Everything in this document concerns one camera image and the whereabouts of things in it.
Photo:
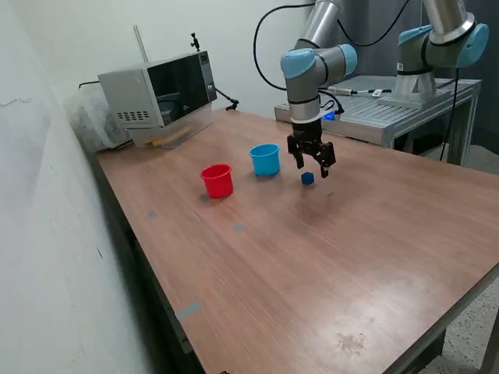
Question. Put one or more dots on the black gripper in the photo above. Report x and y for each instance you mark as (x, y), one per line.
(308, 134)

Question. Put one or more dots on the blue cube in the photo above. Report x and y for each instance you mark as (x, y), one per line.
(307, 178)

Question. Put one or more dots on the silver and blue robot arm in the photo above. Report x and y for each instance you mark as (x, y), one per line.
(302, 85)

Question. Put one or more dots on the grey metal robot base table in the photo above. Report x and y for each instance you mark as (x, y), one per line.
(390, 113)

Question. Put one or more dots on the blue plastic bin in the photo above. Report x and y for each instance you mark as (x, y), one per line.
(266, 163)

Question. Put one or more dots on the red plastic bin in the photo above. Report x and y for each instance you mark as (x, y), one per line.
(217, 187)

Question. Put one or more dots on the clear plastic stand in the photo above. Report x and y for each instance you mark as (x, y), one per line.
(197, 121)

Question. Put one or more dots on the wooden stick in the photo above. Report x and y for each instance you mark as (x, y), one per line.
(167, 140)
(171, 135)

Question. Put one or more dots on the long blue tape strip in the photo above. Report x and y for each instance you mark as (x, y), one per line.
(188, 310)

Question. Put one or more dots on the silver microwave oven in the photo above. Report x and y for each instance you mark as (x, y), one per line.
(128, 93)

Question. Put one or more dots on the thin metal rod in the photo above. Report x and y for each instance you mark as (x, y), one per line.
(140, 43)

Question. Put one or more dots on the crumpled clear plastic bag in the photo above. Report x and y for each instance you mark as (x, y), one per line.
(89, 121)

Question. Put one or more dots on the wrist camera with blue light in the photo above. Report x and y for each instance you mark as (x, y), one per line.
(329, 115)

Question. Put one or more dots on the black camera mount knob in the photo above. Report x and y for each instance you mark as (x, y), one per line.
(194, 42)

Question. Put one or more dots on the small metal table bracket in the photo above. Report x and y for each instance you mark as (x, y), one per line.
(186, 346)

